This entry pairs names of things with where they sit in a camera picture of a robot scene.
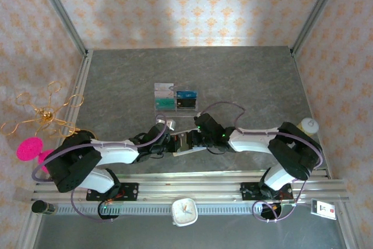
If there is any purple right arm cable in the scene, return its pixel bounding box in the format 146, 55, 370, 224
196, 101, 323, 223

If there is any beige card holder wallet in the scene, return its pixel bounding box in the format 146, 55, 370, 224
171, 131, 205, 157

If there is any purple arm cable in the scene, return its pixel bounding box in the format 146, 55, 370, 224
196, 101, 323, 223
31, 114, 169, 223

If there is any white tag with red button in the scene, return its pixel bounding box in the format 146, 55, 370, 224
310, 198, 338, 220

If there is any black cylinder bottle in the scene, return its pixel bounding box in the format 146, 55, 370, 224
31, 199, 57, 216

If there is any gold wire stand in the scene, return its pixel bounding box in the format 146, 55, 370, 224
0, 80, 88, 139

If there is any teal green card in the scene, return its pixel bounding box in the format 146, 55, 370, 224
154, 97, 176, 111

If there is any black round base disc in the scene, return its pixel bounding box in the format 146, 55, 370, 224
98, 201, 121, 222
260, 202, 283, 222

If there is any pale pink white card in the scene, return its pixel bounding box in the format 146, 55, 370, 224
154, 90, 175, 99

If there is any blue card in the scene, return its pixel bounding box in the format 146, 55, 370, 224
176, 90, 198, 100

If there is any aluminium table side rail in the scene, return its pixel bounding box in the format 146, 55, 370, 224
22, 49, 94, 249
290, 49, 361, 249

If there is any white square clock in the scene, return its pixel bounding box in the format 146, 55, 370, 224
171, 198, 199, 228

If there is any clear acrylic card stand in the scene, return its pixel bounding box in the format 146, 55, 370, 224
153, 82, 202, 117

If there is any grey slotted cable duct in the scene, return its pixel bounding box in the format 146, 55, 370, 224
55, 204, 263, 216

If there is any pink felt disc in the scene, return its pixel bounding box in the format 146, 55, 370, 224
16, 137, 44, 162
37, 149, 59, 174

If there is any black card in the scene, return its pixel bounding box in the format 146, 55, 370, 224
177, 99, 197, 111

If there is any aluminium frame post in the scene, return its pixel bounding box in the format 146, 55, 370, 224
290, 0, 347, 57
30, 0, 90, 57

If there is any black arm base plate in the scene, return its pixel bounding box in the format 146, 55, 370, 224
240, 181, 294, 202
86, 183, 139, 202

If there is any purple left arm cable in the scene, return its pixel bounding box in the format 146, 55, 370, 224
31, 114, 169, 223

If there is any yellow cup with white lid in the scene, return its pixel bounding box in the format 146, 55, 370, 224
297, 117, 320, 136

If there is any aluminium mounting rail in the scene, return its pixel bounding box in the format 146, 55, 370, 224
31, 171, 349, 206

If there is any silver white card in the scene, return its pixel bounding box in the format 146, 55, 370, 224
154, 82, 175, 92

